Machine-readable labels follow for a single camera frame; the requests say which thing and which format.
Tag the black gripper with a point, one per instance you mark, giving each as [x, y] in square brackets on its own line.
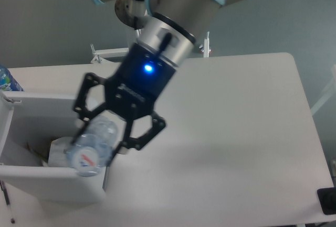
[130, 93]

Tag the crushed clear plastic bottle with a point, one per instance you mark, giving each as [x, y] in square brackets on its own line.
[93, 148]

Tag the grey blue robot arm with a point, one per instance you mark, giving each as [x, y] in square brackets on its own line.
[170, 33]

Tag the white plastic trash can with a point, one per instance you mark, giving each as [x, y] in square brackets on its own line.
[34, 120]

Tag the blue labelled drink bottle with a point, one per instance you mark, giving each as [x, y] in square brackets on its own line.
[8, 82]

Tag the black pen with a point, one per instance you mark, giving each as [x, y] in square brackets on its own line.
[7, 201]

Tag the black device at edge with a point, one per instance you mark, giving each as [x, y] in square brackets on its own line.
[327, 200]

